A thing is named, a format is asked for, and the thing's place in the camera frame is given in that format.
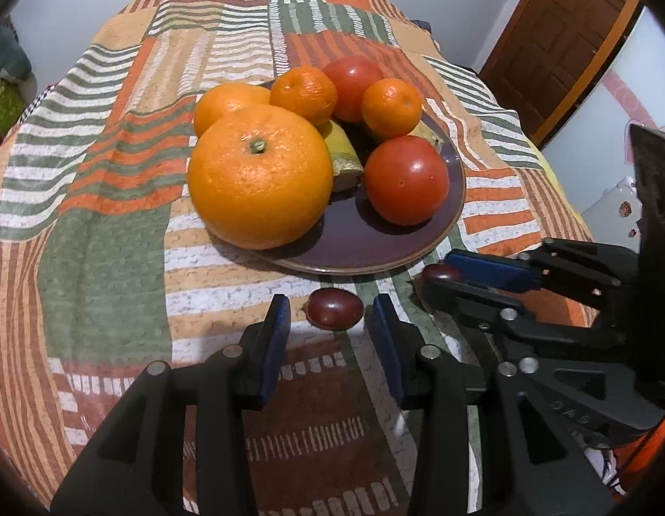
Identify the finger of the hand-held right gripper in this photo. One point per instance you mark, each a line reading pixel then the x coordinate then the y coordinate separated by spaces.
pixel 493 271
pixel 461 301

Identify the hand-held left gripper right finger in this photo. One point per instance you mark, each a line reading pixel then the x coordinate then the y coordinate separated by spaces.
pixel 386 344

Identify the white heart-print sliding door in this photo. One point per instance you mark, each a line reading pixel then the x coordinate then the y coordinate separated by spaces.
pixel 601 145

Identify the brown wooden door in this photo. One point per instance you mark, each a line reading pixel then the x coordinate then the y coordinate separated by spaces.
pixel 558 37

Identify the small tangerine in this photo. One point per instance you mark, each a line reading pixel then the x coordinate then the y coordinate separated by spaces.
pixel 392 107
pixel 304 94

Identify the striped patchwork blanket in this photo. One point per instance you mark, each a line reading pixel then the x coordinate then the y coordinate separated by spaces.
pixel 106 236

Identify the purple ceramic plate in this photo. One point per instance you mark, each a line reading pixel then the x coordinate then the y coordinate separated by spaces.
pixel 354 236

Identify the big red tomato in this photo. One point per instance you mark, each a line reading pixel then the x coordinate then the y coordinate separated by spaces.
pixel 406 180

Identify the large orange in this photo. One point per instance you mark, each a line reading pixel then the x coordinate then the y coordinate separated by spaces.
pixel 257 183
pixel 225 105

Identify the grey long plush pillow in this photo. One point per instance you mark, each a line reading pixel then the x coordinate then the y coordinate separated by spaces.
pixel 7 54

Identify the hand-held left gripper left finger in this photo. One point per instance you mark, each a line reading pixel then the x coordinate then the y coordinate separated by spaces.
pixel 273 344

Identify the small red tomato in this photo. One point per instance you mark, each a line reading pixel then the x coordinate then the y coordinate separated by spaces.
pixel 351 83

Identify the green storage bag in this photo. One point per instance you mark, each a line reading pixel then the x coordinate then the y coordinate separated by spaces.
pixel 2 110

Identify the dark red jujube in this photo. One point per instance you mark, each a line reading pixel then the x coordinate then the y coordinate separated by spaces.
pixel 442 273
pixel 335 309

